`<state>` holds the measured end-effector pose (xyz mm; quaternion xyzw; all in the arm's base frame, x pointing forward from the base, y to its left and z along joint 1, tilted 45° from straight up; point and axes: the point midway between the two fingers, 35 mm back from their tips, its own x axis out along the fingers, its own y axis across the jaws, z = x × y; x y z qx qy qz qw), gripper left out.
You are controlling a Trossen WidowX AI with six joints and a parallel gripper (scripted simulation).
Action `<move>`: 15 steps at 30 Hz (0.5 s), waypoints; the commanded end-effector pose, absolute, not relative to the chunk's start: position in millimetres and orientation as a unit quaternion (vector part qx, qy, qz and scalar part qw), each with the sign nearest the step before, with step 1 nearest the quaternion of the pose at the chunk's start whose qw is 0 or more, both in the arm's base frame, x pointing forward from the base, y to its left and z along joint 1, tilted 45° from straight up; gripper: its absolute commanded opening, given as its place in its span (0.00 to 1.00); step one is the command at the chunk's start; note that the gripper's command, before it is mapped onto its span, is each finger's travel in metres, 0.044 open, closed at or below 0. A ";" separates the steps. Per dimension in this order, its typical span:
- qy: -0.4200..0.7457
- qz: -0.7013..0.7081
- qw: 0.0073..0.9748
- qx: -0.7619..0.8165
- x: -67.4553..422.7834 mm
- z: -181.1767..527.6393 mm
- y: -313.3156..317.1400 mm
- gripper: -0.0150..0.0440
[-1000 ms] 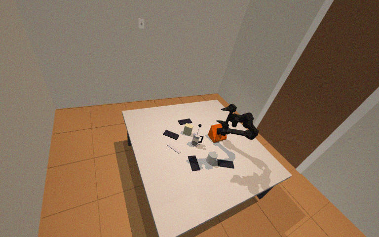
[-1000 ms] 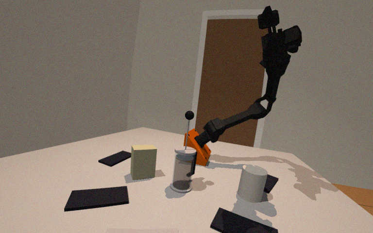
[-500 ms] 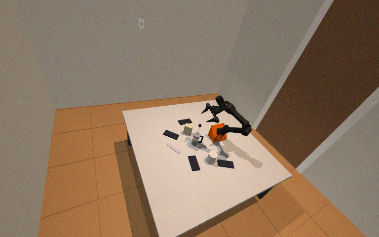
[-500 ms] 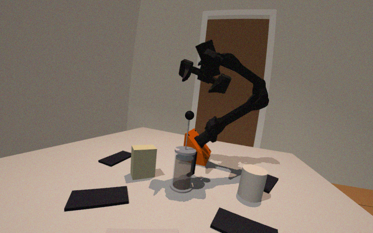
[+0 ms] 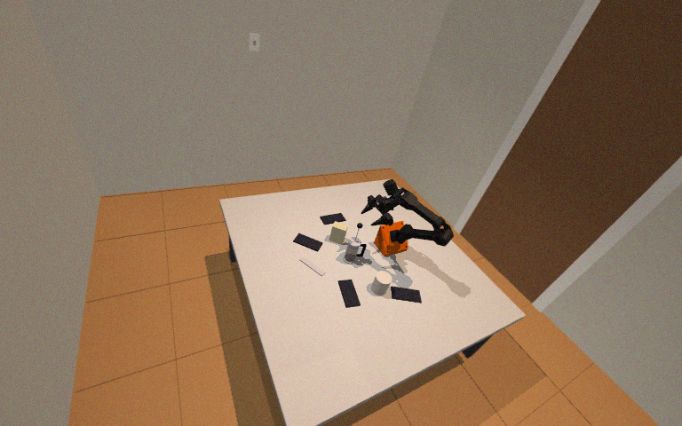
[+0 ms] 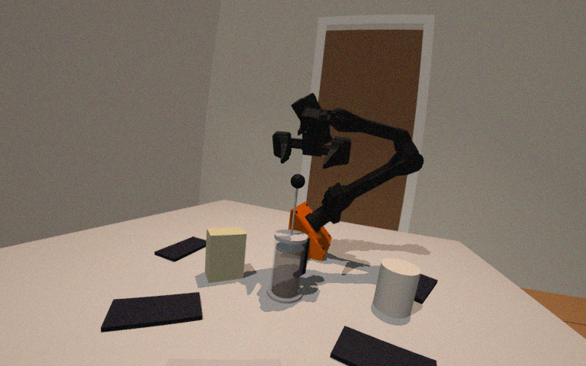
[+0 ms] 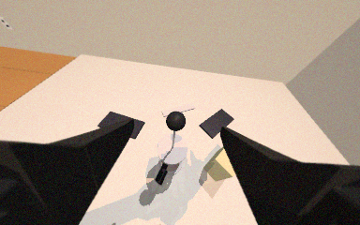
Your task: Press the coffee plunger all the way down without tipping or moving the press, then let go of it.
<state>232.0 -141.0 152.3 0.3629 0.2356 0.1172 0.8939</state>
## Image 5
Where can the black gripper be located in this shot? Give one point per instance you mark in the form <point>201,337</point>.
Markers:
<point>386,218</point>

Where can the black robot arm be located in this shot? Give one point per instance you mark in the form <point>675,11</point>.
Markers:
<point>409,201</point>

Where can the grey cylinder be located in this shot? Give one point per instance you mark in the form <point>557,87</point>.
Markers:
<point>381,283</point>

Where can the glass french press with black knob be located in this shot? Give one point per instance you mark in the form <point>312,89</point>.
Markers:
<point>352,248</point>

